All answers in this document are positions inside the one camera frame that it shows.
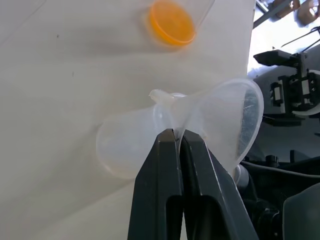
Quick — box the clear cup of orange liquid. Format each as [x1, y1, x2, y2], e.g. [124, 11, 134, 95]
[139, 0, 216, 54]

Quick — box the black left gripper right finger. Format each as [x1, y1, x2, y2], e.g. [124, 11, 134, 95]
[178, 129, 260, 240]

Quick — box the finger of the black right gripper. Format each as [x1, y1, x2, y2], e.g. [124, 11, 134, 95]
[261, 114, 304, 126]
[253, 49, 300, 67]

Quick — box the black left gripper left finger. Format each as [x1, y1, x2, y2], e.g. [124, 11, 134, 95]
[127, 128, 185, 240]

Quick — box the black frame beam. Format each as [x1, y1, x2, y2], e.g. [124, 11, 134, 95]
[252, 0, 285, 29]

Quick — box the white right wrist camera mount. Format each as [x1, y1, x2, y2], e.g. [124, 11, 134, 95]
[291, 107, 320, 119]

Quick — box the dark robot torso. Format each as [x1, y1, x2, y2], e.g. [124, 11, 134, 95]
[237, 149, 320, 240]

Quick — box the thin black cable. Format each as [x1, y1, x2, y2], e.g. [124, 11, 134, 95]
[279, 26, 320, 49]

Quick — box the translucent plastic funnel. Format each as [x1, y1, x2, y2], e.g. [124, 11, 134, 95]
[95, 78, 265, 181]

